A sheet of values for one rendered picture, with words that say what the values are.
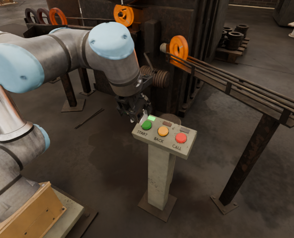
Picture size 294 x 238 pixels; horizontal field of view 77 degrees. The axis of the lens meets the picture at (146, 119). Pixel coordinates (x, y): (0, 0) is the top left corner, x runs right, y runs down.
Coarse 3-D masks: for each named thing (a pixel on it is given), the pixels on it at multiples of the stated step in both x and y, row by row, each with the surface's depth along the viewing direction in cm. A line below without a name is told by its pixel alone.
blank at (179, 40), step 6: (174, 36) 109; (180, 36) 106; (174, 42) 110; (180, 42) 105; (186, 42) 105; (174, 48) 114; (180, 48) 107; (186, 48) 105; (174, 54) 114; (180, 54) 108; (186, 54) 106; (174, 60) 116; (180, 60) 110
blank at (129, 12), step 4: (116, 8) 132; (120, 8) 131; (128, 8) 128; (116, 12) 134; (128, 12) 129; (132, 12) 130; (116, 16) 136; (128, 16) 131; (132, 16) 131; (116, 20) 138; (120, 20) 136; (124, 20) 135; (128, 20) 133; (132, 20) 133; (124, 24) 136; (128, 24) 135
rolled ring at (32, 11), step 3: (27, 9) 178; (30, 9) 176; (33, 9) 176; (27, 12) 180; (33, 12) 176; (36, 12) 177; (27, 15) 183; (36, 15) 177; (27, 18) 185; (30, 18) 186; (36, 18) 179; (30, 21) 187
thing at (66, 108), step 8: (24, 32) 133; (32, 32) 144; (40, 32) 150; (48, 32) 151; (64, 80) 166; (64, 88) 171; (72, 88) 177; (72, 96) 177; (64, 104) 187; (72, 104) 183; (80, 104) 187
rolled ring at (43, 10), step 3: (39, 9) 170; (42, 9) 168; (45, 9) 168; (39, 12) 172; (45, 12) 168; (48, 12) 169; (39, 15) 175; (48, 15) 169; (39, 18) 177; (42, 18) 179; (48, 18) 171; (39, 21) 179; (42, 21) 179; (45, 24) 180; (51, 24) 173
